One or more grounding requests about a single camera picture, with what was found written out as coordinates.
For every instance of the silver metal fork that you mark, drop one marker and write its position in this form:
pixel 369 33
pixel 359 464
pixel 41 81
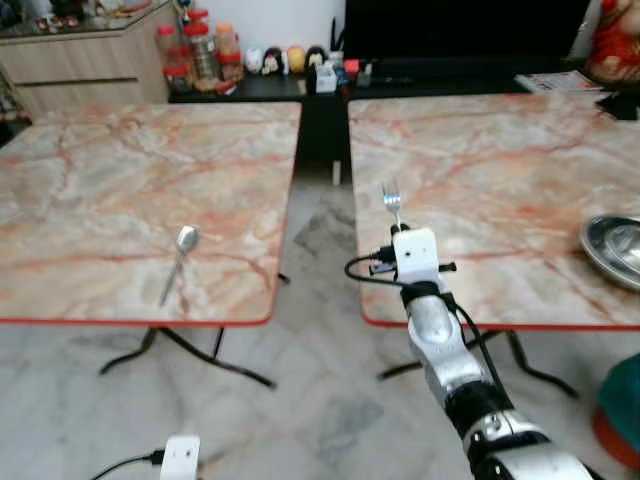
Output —
pixel 392 200

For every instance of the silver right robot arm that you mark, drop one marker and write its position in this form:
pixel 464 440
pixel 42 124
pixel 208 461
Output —
pixel 436 335

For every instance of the stainless steel bowl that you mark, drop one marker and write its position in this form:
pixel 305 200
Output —
pixel 615 250

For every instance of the green and orange stool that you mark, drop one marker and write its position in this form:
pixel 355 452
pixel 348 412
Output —
pixel 625 400

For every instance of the marble table with red rim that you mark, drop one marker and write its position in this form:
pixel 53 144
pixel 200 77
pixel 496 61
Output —
pixel 110 190
pixel 500 160

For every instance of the printed magazine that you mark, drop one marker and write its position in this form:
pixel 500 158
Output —
pixel 560 82

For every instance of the red robed figurine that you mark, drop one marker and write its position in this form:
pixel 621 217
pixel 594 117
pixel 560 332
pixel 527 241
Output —
pixel 615 45

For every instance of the black television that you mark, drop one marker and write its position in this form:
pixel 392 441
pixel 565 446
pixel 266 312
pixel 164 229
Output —
pixel 460 28

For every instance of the small red object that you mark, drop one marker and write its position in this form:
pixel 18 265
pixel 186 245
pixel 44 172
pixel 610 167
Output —
pixel 351 68

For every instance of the small white box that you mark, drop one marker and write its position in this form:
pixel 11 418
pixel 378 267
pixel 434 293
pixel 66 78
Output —
pixel 326 78

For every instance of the black small figurine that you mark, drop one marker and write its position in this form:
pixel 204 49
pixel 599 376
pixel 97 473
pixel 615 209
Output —
pixel 316 55

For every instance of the yellow small figurine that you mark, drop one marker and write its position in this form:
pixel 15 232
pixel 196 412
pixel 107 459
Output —
pixel 296 58

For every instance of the black and white figurine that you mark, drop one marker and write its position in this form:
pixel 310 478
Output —
pixel 272 63

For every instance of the white small figurine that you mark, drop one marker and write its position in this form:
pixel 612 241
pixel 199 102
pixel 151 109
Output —
pixel 253 60

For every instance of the silver metal spoon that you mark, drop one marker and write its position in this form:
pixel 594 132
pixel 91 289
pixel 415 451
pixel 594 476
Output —
pixel 186 240

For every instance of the large jar with red lid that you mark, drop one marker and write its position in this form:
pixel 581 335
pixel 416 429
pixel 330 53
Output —
pixel 202 52

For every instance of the light wooden cabinet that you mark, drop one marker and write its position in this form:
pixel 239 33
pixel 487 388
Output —
pixel 80 65

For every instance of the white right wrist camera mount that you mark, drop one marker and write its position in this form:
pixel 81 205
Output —
pixel 416 255

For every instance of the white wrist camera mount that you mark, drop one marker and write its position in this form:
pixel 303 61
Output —
pixel 181 458
pixel 416 255

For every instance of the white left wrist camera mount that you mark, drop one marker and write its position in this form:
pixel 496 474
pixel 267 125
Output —
pixel 181 458

